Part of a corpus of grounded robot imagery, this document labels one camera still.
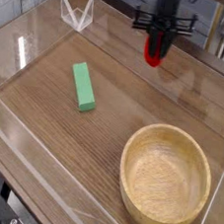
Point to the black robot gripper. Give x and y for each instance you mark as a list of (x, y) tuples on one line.
[(164, 20)]

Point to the red plush strawberry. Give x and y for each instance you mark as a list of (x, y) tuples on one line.
[(152, 49)]

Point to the green rectangular block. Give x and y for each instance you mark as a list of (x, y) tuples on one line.
[(83, 86)]

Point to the wooden bowl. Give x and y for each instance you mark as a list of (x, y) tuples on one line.
[(164, 176)]

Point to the gold metal chair frame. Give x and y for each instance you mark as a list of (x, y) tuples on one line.
[(215, 41)]

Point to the clear acrylic corner bracket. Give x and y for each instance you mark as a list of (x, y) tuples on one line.
[(76, 18)]

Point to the clear acrylic tray wall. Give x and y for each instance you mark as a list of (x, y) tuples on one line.
[(63, 163)]

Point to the black table leg bracket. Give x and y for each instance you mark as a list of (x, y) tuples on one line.
[(7, 214)]

